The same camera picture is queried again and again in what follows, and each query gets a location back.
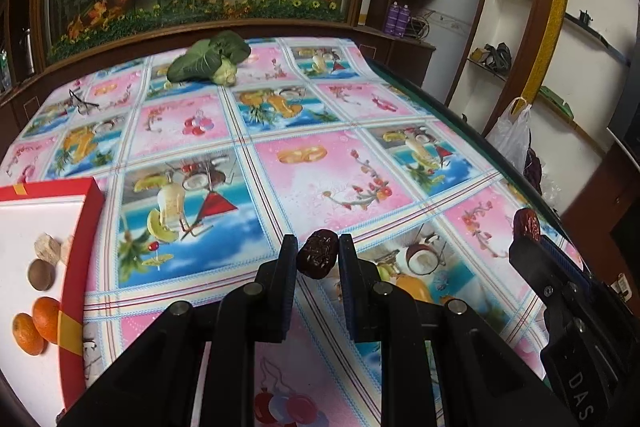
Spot white plastic bag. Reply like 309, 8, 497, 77
486, 97, 533, 180

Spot white wooden shelf unit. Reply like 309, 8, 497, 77
400, 0, 640, 168

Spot green bok choy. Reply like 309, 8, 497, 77
166, 31, 252, 86

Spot red wrinkled date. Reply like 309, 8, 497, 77
512, 208, 542, 244

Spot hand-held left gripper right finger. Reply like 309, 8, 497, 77
338, 234, 581, 427

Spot brown round longan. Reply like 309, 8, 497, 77
27, 259, 57, 292

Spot black frame eyeglasses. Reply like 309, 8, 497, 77
67, 89, 101, 116

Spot dark wrinkled date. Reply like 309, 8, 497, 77
296, 230, 341, 280

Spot small orange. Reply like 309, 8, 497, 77
32, 297, 62, 342
12, 313, 47, 356

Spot red rimmed white tray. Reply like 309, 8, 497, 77
0, 177, 106, 413

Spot printed pink blue tablecloth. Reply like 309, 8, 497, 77
0, 37, 591, 427

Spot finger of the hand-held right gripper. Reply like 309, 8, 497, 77
540, 232, 608, 288
509, 241, 583, 308

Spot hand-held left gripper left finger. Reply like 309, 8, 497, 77
60, 234, 299, 427

